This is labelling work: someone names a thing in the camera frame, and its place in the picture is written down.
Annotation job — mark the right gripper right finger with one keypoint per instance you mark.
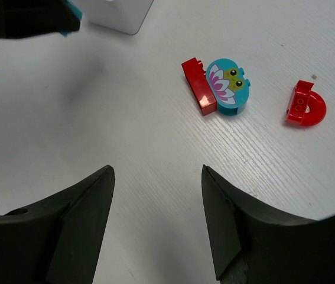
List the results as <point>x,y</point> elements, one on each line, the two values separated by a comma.
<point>253,242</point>

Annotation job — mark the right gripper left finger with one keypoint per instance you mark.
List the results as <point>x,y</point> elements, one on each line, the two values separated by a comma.
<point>57,239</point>

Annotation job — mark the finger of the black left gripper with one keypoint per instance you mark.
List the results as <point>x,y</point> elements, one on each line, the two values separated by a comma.
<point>25,19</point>

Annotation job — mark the small cyan lego brick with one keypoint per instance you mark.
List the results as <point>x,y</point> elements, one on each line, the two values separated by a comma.
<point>77,13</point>

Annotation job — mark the small red sloped lego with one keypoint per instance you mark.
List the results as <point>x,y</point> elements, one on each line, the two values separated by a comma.
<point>306,107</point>

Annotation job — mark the blue round toy piece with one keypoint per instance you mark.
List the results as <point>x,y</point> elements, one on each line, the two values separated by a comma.
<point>229,86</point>

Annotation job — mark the red long lego brick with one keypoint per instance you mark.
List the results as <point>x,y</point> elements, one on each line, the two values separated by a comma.
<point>196,78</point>

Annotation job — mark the white right sorting container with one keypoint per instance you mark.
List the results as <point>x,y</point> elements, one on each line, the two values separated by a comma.
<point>125,16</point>

